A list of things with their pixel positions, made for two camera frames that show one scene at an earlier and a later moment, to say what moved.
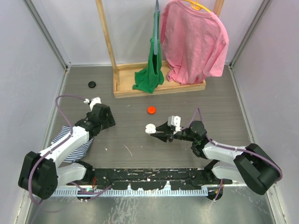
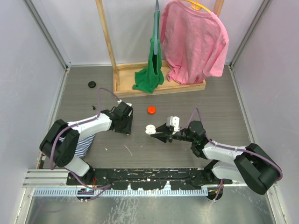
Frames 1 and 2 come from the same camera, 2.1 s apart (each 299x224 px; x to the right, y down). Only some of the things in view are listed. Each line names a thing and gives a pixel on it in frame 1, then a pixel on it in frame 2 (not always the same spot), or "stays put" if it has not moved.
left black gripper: (109, 121) to (126, 129)
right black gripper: (164, 136) stays put
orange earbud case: (151, 110) stays put
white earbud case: (150, 129) stays put
